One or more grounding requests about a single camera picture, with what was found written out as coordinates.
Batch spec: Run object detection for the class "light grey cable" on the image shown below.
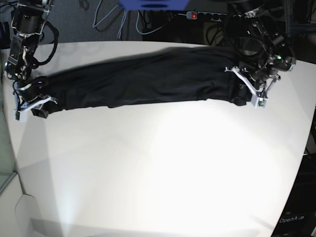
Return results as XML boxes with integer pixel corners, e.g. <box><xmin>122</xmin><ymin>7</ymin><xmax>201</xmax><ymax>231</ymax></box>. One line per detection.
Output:
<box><xmin>92</xmin><ymin>0</ymin><xmax>173</xmax><ymax>40</ymax></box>

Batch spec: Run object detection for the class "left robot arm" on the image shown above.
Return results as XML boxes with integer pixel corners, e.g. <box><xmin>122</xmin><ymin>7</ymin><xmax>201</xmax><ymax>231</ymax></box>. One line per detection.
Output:
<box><xmin>222</xmin><ymin>0</ymin><xmax>296</xmax><ymax>108</ymax></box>

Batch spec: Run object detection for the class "white power strip red switch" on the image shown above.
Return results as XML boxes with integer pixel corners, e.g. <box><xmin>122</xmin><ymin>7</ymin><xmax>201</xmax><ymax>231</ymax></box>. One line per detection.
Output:
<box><xmin>185</xmin><ymin>11</ymin><xmax>227</xmax><ymax>22</ymax></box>

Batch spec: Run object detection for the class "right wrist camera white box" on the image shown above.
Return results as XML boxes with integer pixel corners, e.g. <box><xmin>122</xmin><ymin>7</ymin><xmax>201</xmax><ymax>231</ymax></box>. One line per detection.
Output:
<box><xmin>14</xmin><ymin>111</ymin><xmax>28</xmax><ymax>122</ymax></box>

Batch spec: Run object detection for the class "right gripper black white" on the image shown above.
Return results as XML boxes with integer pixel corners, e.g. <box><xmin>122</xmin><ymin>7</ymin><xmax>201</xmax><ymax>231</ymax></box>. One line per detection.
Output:
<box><xmin>12</xmin><ymin>82</ymin><xmax>58</xmax><ymax>119</ymax></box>

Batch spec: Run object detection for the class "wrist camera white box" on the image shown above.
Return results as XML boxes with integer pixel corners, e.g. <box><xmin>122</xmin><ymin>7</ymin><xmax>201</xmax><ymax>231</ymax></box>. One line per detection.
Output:
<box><xmin>251</xmin><ymin>95</ymin><xmax>269</xmax><ymax>108</ymax></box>
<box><xmin>14</xmin><ymin>111</ymin><xmax>28</xmax><ymax>122</ymax></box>

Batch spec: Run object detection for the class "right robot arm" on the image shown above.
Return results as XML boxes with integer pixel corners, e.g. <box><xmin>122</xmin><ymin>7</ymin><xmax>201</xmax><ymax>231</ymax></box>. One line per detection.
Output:
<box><xmin>4</xmin><ymin>0</ymin><xmax>59</xmax><ymax>121</ymax></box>

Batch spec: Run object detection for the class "dark navy long-sleeve shirt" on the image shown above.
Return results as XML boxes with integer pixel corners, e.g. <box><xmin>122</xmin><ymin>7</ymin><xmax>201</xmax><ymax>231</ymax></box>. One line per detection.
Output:
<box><xmin>42</xmin><ymin>46</ymin><xmax>244</xmax><ymax>114</ymax></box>

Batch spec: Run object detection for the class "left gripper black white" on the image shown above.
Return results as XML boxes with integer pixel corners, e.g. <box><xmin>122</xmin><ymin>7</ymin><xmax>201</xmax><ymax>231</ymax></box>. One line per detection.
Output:
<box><xmin>224</xmin><ymin>66</ymin><xmax>281</xmax><ymax>106</ymax></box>

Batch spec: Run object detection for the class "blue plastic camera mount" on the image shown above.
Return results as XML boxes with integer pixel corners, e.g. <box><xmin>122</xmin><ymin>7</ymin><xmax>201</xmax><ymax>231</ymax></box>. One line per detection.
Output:
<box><xmin>119</xmin><ymin>0</ymin><xmax>189</xmax><ymax>11</ymax></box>

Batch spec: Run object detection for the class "black OpenArm case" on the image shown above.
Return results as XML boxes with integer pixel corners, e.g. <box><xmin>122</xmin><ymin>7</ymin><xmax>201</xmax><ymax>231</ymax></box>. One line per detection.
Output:
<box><xmin>272</xmin><ymin>154</ymin><xmax>316</xmax><ymax>237</ymax></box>

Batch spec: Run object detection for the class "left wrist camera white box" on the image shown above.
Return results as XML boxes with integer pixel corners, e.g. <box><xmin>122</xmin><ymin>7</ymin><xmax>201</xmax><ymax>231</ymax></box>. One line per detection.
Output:
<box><xmin>251</xmin><ymin>95</ymin><xmax>269</xmax><ymax>108</ymax></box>

